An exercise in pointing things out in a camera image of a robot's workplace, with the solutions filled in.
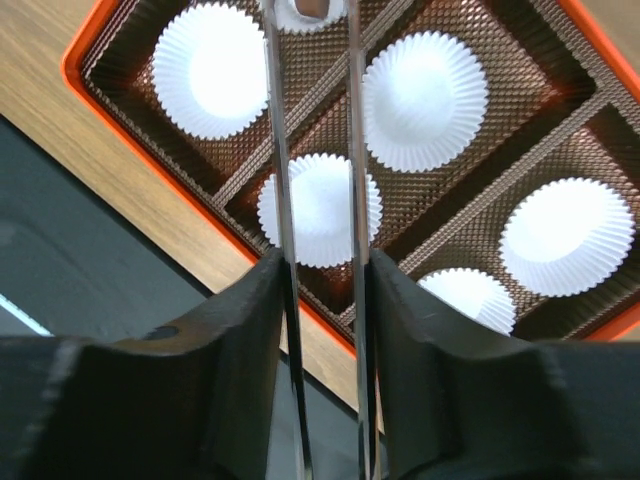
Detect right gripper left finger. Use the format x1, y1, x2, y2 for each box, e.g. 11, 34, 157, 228
1, 249, 284, 479

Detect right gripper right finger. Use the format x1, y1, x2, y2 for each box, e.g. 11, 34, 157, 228
367, 250, 639, 479

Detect metal tongs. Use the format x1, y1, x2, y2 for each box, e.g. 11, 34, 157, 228
260, 1, 381, 479

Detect brown chocolate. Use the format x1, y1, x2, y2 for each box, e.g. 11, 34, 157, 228
294, 0, 330, 20

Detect orange chocolate box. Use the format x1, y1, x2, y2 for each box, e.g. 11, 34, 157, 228
62, 1, 639, 340

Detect white paper cup front left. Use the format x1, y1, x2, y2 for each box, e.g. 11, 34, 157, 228
417, 268, 516, 336

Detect white paper cup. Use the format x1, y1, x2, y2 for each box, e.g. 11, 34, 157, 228
417, 268, 516, 336
362, 31, 489, 173
499, 177, 635, 297
274, 0, 347, 34
257, 153, 383, 268
151, 2, 268, 140

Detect black base mat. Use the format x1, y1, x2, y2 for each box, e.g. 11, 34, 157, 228
0, 114, 361, 480

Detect white paper cup back left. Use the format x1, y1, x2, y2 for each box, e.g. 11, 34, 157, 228
499, 177, 635, 297

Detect white paper cup front middle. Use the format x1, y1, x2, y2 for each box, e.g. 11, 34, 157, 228
257, 153, 383, 268

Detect white paper cup back middle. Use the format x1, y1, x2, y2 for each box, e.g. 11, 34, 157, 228
362, 31, 489, 173

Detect white paper cup front right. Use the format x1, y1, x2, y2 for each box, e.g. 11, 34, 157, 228
151, 2, 268, 140

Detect white paper cup back right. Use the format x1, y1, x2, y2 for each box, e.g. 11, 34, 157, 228
274, 0, 347, 34

